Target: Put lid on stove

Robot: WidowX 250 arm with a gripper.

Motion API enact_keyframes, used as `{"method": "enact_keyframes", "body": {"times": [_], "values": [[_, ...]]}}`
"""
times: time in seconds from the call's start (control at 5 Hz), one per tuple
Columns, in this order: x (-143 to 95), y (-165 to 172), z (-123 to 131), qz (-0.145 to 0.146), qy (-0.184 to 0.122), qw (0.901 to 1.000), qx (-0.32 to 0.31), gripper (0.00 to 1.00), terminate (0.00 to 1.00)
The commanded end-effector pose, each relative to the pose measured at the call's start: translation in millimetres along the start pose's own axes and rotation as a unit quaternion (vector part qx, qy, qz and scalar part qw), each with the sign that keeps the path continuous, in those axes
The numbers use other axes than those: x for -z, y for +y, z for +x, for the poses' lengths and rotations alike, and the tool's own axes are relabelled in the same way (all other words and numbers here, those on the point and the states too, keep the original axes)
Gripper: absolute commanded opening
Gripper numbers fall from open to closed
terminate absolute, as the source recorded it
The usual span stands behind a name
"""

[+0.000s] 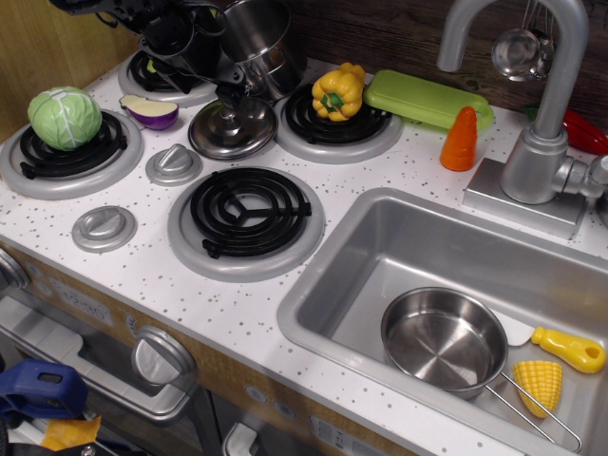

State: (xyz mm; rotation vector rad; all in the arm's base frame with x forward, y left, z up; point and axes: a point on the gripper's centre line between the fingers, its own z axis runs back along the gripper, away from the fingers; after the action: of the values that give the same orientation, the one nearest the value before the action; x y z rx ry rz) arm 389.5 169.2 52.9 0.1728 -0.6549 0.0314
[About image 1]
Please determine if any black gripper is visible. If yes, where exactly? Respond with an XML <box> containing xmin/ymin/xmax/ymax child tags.
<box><xmin>139</xmin><ymin>8</ymin><xmax>260</xmax><ymax>121</ymax></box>

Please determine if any steel pot lid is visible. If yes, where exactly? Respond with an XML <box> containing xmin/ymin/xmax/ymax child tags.
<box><xmin>188</xmin><ymin>100</ymin><xmax>278</xmax><ymax>162</ymax></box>

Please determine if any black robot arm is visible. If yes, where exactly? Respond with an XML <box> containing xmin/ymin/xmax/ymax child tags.
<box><xmin>51</xmin><ymin>1</ymin><xmax>257</xmax><ymax>113</ymax></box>

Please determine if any upper silver stove knob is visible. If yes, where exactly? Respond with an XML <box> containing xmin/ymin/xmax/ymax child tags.
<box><xmin>145</xmin><ymin>143</ymin><xmax>203</xmax><ymax>186</ymax></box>

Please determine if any silver stove knob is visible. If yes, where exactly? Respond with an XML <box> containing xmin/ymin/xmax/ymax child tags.
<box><xmin>145</xmin><ymin>143</ymin><xmax>203</xmax><ymax>186</ymax></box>
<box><xmin>71</xmin><ymin>206</ymin><xmax>138</xmax><ymax>254</ymax></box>

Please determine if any lower silver stove knob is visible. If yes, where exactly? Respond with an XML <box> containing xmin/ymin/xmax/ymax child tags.
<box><xmin>71</xmin><ymin>206</ymin><xmax>138</xmax><ymax>254</ymax></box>

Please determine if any steel cooking pot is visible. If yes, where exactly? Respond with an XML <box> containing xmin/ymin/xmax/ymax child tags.
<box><xmin>221</xmin><ymin>0</ymin><xmax>308</xmax><ymax>102</ymax></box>

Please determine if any purple toy eggplant half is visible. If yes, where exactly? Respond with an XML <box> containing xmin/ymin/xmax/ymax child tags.
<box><xmin>119</xmin><ymin>95</ymin><xmax>180</xmax><ymax>130</ymax></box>

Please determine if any yellow toy bell pepper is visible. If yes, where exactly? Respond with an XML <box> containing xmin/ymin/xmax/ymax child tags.
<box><xmin>312</xmin><ymin>63</ymin><xmax>366</xmax><ymax>123</ymax></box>

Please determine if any back left black burner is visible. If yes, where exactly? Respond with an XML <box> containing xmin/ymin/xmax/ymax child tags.
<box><xmin>117</xmin><ymin>49</ymin><xmax>219</xmax><ymax>109</ymax></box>

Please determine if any black burner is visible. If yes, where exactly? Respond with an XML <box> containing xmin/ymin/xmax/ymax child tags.
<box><xmin>275</xmin><ymin>84</ymin><xmax>403</xmax><ymax>164</ymax></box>
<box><xmin>117</xmin><ymin>49</ymin><xmax>219</xmax><ymax>109</ymax></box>
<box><xmin>1</xmin><ymin>110</ymin><xmax>143</xmax><ymax>200</ymax></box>
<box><xmin>167</xmin><ymin>167</ymin><xmax>325</xmax><ymax>283</ymax></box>

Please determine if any front centre black burner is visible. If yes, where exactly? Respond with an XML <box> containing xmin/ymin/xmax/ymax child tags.
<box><xmin>167</xmin><ymin>167</ymin><xmax>325</xmax><ymax>283</ymax></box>

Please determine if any back right black burner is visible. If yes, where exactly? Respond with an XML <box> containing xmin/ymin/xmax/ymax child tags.
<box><xmin>275</xmin><ymin>84</ymin><xmax>403</xmax><ymax>164</ymax></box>

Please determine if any green plastic cutting board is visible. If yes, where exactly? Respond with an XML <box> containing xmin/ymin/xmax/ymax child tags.
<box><xmin>363</xmin><ymin>69</ymin><xmax>494</xmax><ymax>131</ymax></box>

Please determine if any green toy cabbage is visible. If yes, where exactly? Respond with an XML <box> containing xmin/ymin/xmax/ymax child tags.
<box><xmin>28</xmin><ymin>86</ymin><xmax>103</xmax><ymax>151</ymax></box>

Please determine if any grey toy sink basin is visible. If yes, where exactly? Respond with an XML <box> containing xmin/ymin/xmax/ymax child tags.
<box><xmin>277</xmin><ymin>189</ymin><xmax>607</xmax><ymax>455</ymax></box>

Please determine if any front left black burner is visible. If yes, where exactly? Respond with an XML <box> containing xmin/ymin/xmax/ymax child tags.
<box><xmin>1</xmin><ymin>110</ymin><xmax>143</xmax><ymax>200</ymax></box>

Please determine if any orange toy carrot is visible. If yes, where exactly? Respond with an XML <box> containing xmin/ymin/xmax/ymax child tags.
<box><xmin>440</xmin><ymin>106</ymin><xmax>478</xmax><ymax>172</ymax></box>

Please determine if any silver oven front knob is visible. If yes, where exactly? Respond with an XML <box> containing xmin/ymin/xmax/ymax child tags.
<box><xmin>131</xmin><ymin>325</ymin><xmax>196</xmax><ymax>386</ymax></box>

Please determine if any hanging steel ladle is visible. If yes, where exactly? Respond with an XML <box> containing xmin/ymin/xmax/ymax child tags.
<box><xmin>491</xmin><ymin>1</ymin><xmax>557</xmax><ymax>82</ymax></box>

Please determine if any silver left edge knob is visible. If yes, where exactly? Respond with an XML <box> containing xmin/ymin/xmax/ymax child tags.
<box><xmin>0</xmin><ymin>248</ymin><xmax>30</xmax><ymax>291</ymax></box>

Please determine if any silver toy faucet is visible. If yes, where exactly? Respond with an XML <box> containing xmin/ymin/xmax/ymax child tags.
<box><xmin>463</xmin><ymin>0</ymin><xmax>607</xmax><ymax>239</ymax></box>

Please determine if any red toy chili pepper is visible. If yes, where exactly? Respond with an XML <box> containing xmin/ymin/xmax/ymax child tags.
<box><xmin>562</xmin><ymin>109</ymin><xmax>607</xmax><ymax>156</ymax></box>

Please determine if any blue clamp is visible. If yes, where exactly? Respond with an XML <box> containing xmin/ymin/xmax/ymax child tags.
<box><xmin>1</xmin><ymin>359</ymin><xmax>88</xmax><ymax>419</ymax></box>

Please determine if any yellow cloth piece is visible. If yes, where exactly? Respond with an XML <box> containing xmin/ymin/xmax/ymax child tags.
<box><xmin>41</xmin><ymin>416</ymin><xmax>102</xmax><ymax>451</ymax></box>

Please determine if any yellow toy corn piece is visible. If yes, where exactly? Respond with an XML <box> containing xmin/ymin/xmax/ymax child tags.
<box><xmin>511</xmin><ymin>360</ymin><xmax>562</xmax><ymax>419</ymax></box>

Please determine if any silver oven door handle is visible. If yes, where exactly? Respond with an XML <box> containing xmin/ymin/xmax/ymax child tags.
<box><xmin>1</xmin><ymin>296</ymin><xmax>192</xmax><ymax>425</ymax></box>

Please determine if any steel saucepan with handle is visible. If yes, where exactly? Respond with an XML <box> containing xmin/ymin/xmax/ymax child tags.
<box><xmin>381</xmin><ymin>287</ymin><xmax>582</xmax><ymax>452</ymax></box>

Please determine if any silver lower door handle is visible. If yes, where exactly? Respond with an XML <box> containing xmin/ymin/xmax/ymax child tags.
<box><xmin>222</xmin><ymin>423</ymin><xmax>259</xmax><ymax>456</ymax></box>

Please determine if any yellow handled toy knife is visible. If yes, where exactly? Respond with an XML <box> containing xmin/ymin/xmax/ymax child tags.
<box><xmin>497</xmin><ymin>313</ymin><xmax>607</xmax><ymax>373</ymax></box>

